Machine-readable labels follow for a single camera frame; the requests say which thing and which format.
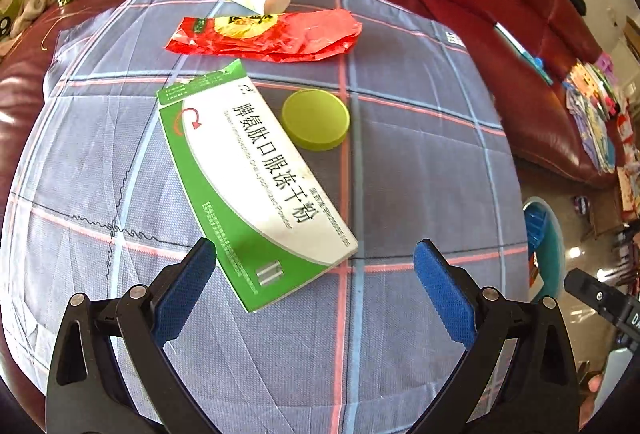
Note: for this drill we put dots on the stack of colourful booklets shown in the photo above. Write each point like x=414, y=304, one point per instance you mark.
x=597, y=84

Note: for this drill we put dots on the green and white medicine box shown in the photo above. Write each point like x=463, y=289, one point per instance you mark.
x=260, y=194

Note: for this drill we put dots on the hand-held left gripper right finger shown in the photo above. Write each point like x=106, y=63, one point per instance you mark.
x=445, y=294

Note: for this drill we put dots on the cardboard box with papers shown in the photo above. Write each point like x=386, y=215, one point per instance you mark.
x=615, y=209

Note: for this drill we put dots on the red crinkled snack wrapper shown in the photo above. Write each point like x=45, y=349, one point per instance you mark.
x=300, y=37

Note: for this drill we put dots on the small blue toy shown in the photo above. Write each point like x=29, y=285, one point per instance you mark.
x=543, y=70

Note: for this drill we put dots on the person's right hand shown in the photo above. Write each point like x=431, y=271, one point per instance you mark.
x=595, y=385

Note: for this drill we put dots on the grey plaid cloth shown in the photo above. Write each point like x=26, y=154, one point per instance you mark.
x=400, y=154

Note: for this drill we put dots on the yellow-green round lid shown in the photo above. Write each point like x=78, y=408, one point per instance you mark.
x=315, y=119

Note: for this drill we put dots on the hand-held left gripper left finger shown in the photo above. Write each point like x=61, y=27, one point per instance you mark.
x=182, y=294

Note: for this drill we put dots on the colourful ball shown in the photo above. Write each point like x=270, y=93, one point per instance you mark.
x=581, y=204

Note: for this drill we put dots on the pile of folded cloths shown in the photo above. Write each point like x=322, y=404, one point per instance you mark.
x=595, y=139

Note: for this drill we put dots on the teal round trash bin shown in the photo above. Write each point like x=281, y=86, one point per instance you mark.
x=552, y=259

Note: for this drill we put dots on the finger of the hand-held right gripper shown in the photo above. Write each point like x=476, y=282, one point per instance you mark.
x=592, y=294

